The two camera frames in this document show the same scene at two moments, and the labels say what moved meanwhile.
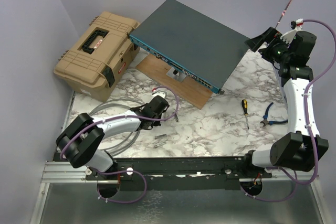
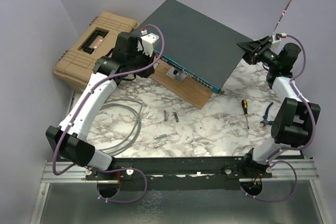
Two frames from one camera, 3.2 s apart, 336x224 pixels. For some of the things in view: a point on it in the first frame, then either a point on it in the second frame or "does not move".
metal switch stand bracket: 176,74 does not move
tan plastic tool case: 97,61 does not move
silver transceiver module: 160,136 does not move
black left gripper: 157,123 -> 147,73
